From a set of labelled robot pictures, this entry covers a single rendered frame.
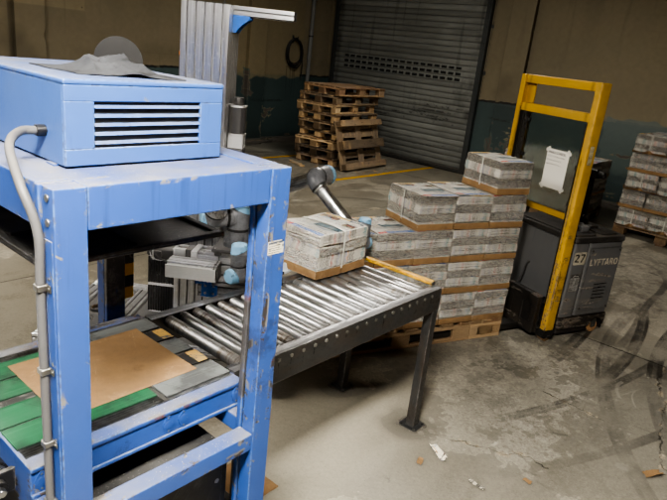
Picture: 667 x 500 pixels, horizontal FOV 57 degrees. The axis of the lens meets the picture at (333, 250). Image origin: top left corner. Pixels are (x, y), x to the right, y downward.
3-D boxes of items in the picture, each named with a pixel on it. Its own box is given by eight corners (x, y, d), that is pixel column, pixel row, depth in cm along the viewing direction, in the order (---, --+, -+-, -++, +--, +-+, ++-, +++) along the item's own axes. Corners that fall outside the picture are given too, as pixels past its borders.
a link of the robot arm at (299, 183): (251, 187, 378) (323, 164, 348) (266, 183, 391) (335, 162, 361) (256, 204, 379) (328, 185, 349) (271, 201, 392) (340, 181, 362)
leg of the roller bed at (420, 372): (410, 420, 333) (429, 306, 312) (419, 424, 330) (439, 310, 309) (404, 424, 329) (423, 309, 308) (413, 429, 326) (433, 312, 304)
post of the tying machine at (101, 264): (116, 460, 277) (114, 115, 228) (126, 469, 271) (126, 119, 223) (97, 468, 270) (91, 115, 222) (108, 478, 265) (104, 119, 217)
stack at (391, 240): (298, 332, 418) (310, 216, 392) (437, 316, 470) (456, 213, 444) (322, 360, 386) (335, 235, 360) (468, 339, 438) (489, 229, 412)
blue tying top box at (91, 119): (110, 123, 209) (110, 62, 203) (221, 156, 173) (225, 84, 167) (-35, 125, 176) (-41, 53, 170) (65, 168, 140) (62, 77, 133)
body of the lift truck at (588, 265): (491, 302, 513) (510, 210, 488) (540, 297, 537) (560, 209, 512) (553, 338, 455) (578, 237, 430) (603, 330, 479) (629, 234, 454)
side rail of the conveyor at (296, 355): (430, 306, 312) (434, 284, 308) (439, 310, 309) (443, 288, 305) (223, 396, 214) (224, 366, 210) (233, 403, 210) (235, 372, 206)
